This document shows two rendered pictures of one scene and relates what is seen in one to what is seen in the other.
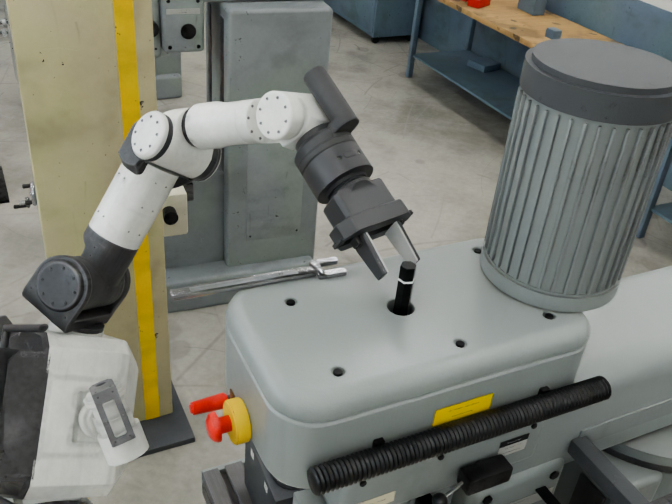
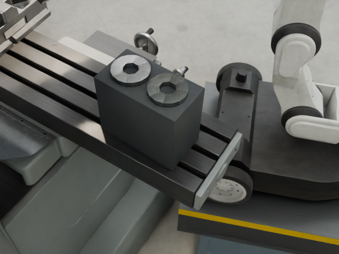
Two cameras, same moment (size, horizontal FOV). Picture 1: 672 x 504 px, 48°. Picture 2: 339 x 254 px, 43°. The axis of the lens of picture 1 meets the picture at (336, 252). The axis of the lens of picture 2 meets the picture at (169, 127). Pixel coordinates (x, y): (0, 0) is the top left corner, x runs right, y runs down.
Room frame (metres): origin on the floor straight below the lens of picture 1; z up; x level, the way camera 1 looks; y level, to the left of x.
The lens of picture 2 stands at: (1.76, -0.24, 1.85)
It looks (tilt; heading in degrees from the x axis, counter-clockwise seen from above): 52 degrees down; 149
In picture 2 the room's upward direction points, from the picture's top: 2 degrees clockwise
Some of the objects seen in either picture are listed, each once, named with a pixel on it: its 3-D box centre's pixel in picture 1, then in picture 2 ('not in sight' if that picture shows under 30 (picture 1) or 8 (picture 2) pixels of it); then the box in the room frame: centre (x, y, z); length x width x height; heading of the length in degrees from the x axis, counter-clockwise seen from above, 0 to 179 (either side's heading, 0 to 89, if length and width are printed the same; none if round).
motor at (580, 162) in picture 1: (574, 176); not in sight; (0.93, -0.31, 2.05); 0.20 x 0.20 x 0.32
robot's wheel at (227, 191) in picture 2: not in sight; (224, 185); (1.17, 0.37, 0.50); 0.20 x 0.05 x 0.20; 49
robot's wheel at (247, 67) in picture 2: not in sight; (238, 82); (0.77, 0.72, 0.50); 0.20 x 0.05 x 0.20; 49
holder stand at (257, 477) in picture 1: (282, 482); (149, 108); (1.17, 0.07, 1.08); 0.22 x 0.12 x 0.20; 26
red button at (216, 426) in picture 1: (219, 425); not in sight; (0.69, 0.13, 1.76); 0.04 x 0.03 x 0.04; 29
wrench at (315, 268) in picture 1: (259, 279); not in sight; (0.83, 0.10, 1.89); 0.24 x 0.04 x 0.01; 116
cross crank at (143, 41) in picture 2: not in sight; (140, 49); (0.57, 0.34, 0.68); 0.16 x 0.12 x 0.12; 119
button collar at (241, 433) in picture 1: (236, 420); not in sight; (0.70, 0.11, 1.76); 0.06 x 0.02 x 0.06; 29
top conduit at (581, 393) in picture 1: (470, 428); not in sight; (0.70, -0.19, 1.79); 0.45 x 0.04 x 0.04; 119
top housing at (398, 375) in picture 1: (402, 349); not in sight; (0.81, -0.11, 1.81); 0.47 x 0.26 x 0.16; 119
